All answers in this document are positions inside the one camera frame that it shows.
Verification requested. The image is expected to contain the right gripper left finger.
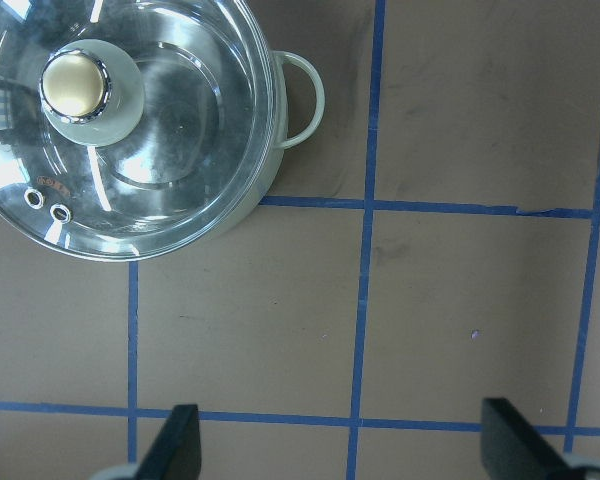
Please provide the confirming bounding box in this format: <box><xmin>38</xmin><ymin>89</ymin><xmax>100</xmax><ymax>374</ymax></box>
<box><xmin>134</xmin><ymin>404</ymin><xmax>202</xmax><ymax>479</ymax></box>

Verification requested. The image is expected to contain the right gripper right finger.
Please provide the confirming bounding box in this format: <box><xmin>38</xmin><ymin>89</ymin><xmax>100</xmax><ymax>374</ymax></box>
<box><xmin>480</xmin><ymin>398</ymin><xmax>580</xmax><ymax>480</ymax></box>

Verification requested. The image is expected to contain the glass pot lid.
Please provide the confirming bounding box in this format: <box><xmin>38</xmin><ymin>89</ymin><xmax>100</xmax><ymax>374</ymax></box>
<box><xmin>0</xmin><ymin>0</ymin><xmax>277</xmax><ymax>262</ymax></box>

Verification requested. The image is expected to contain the pale green cooking pot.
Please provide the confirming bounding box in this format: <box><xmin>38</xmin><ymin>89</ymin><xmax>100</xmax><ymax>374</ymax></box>
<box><xmin>0</xmin><ymin>0</ymin><xmax>327</xmax><ymax>263</ymax></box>

